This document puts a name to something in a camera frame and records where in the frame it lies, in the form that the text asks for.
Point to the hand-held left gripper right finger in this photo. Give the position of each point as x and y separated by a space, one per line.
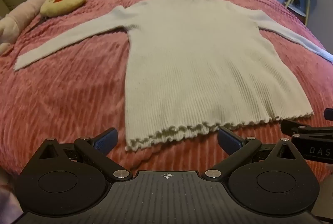
230 140

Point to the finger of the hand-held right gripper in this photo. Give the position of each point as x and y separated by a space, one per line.
307 129
329 113

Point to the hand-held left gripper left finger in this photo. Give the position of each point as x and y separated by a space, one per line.
105 139

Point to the white ribbed knit sweater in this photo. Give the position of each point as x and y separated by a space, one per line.
197 62

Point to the pink ribbed fleece blanket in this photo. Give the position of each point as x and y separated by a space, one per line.
65 94

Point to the yellow kissing-face round pillow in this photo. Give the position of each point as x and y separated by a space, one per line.
63 0

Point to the pink plush toy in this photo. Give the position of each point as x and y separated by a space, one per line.
18 20

